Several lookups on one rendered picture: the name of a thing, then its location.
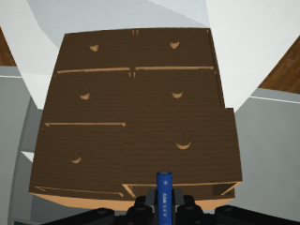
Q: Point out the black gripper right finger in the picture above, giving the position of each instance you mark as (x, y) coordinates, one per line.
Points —
(192, 214)

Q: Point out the blue battery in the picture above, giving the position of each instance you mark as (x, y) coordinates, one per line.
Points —
(164, 196)

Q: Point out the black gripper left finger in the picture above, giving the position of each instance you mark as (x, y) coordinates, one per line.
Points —
(141, 214)

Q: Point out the brown wooden chest of drawers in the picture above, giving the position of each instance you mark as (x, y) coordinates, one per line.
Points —
(118, 203)

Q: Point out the brown wooden drawer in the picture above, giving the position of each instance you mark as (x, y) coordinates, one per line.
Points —
(205, 152)
(81, 161)
(160, 90)
(188, 49)
(81, 52)
(72, 105)

